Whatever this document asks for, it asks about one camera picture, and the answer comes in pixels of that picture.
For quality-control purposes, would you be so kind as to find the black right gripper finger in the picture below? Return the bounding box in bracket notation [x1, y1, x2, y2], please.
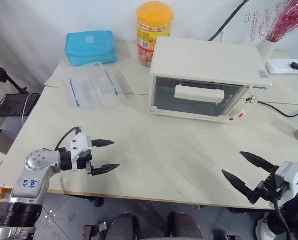
[239, 151, 277, 174]
[221, 169, 259, 205]

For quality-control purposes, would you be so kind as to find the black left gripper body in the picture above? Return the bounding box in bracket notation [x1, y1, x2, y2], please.
[76, 152, 93, 172]

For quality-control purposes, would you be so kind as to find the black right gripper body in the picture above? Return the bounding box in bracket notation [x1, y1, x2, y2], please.
[254, 170, 290, 208]

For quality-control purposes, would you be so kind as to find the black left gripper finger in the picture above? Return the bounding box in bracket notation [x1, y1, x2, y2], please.
[92, 138, 115, 149]
[86, 162, 121, 177]

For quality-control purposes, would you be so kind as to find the clear plastic container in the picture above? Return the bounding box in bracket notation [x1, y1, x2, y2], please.
[68, 61, 118, 114]

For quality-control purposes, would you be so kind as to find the white toaster oven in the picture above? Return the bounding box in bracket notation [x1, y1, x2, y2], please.
[148, 36, 273, 124]

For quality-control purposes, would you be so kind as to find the white shoe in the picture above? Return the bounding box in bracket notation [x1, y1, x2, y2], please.
[254, 212, 277, 240]

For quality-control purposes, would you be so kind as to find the dark rounded shape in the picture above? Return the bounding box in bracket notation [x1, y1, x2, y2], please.
[168, 211, 204, 240]
[105, 212, 137, 240]

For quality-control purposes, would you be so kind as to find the clear plastic container lid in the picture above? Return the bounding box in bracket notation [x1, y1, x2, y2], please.
[105, 69, 130, 96]

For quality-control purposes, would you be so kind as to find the blue fabric pouch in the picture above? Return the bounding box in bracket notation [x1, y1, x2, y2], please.
[64, 30, 118, 67]

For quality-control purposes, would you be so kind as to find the white power strip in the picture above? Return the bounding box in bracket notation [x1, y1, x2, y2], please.
[265, 57, 298, 76]

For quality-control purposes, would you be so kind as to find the white paper vase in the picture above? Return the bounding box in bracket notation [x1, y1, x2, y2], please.
[257, 38, 277, 65]

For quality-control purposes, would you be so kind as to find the black tripod stand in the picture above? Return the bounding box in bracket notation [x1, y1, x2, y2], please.
[0, 55, 29, 95]

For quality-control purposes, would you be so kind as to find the snack jar with orange lid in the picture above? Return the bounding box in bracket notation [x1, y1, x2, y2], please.
[135, 0, 175, 69]

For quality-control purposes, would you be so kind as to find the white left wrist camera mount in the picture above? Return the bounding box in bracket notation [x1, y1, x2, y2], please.
[69, 132, 93, 174]

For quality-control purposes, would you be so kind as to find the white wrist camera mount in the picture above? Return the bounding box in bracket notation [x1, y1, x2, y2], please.
[274, 160, 298, 201]
[69, 132, 93, 174]

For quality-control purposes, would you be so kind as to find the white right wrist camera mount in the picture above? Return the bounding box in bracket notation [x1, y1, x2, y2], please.
[274, 160, 298, 201]

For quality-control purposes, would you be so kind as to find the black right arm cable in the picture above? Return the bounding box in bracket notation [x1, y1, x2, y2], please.
[272, 196, 293, 240]

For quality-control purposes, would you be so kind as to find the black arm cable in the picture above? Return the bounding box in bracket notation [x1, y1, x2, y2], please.
[54, 127, 82, 151]
[272, 196, 293, 240]

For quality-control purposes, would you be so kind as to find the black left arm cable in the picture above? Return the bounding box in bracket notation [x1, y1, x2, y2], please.
[54, 127, 82, 151]

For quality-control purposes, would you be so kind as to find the white thin cable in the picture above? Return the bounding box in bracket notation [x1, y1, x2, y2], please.
[21, 93, 40, 126]

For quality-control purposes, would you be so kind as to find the black wall cable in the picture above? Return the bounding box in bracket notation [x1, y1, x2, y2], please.
[208, 0, 250, 42]

